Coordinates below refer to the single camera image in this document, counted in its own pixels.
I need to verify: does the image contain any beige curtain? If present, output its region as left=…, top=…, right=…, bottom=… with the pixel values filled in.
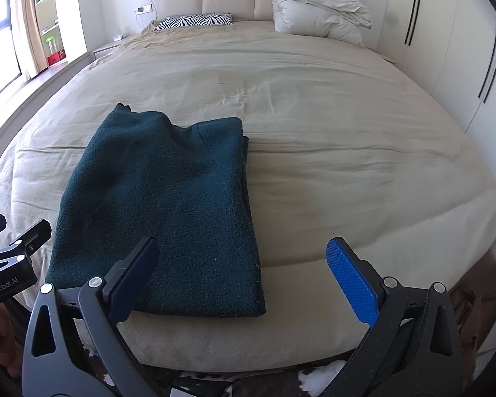
left=9, top=0, right=43, bottom=80

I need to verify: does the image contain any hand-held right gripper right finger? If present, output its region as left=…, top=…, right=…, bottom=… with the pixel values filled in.
left=322, top=238, right=467, bottom=397

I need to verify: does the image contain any beige bed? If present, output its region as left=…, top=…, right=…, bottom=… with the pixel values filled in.
left=0, top=19, right=496, bottom=372

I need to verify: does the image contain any person's left hand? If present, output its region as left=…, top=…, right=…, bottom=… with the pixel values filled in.
left=0, top=300, right=26, bottom=367

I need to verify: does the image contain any white nightstand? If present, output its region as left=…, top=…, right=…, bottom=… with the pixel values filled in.
left=93, top=35, right=130, bottom=60

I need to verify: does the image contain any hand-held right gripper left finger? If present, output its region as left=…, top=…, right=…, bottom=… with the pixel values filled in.
left=19, top=237, right=160, bottom=397

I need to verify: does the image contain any dark teal knit sweater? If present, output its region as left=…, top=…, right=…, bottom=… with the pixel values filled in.
left=45, top=103, right=268, bottom=318

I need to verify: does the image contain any white wall shelf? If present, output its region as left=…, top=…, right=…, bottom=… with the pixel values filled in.
left=33, top=0, right=88, bottom=67

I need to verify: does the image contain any zebra print pillow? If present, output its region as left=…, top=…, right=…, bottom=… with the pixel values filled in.
left=154, top=14, right=234, bottom=32

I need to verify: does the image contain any white wardrobe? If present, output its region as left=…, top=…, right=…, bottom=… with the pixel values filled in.
left=372, top=0, right=496, bottom=193

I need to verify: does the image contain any white folded duvet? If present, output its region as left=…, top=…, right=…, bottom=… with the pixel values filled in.
left=271, top=0, right=374, bottom=47

